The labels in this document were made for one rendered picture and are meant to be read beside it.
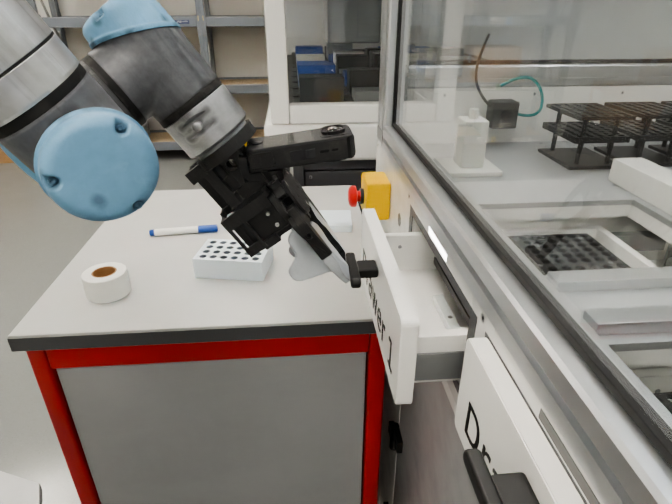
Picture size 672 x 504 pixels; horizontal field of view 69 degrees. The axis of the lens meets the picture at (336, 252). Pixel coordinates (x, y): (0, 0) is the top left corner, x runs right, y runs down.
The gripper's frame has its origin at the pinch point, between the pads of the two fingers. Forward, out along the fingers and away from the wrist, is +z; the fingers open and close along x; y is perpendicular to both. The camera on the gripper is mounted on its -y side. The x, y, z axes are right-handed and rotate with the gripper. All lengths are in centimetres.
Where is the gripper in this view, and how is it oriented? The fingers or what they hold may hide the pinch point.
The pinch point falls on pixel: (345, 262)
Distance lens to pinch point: 59.4
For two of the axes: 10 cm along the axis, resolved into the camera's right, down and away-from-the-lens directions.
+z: 5.7, 7.1, 4.2
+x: 0.8, 4.5, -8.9
